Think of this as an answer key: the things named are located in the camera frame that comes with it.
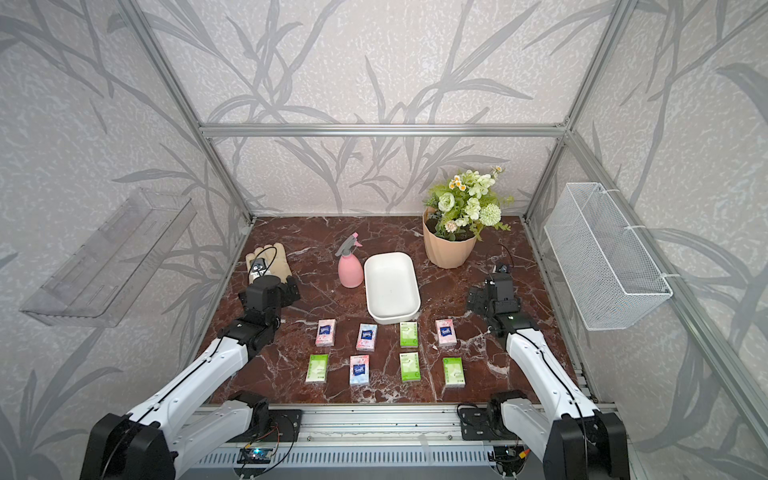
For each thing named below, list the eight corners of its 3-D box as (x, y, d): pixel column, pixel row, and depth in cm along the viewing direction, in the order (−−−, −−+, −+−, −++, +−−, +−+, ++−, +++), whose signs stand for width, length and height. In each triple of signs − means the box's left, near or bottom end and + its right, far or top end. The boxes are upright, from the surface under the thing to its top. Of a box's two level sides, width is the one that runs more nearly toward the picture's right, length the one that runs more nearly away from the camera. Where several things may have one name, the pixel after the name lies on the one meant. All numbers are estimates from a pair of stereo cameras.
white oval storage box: (361, 326, 93) (359, 317, 88) (367, 262, 109) (366, 252, 104) (421, 326, 93) (422, 317, 88) (418, 262, 109) (419, 252, 104)
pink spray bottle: (343, 285, 103) (333, 251, 88) (361, 267, 108) (354, 232, 93) (354, 292, 101) (345, 259, 86) (371, 273, 106) (366, 238, 91)
